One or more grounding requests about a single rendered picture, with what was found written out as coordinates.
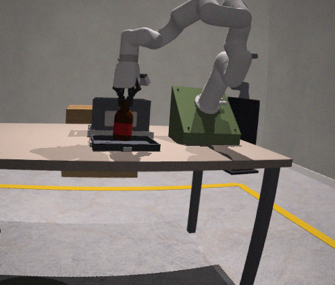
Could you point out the brown glass bottle with red label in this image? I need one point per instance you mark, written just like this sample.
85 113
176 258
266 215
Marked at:
123 121

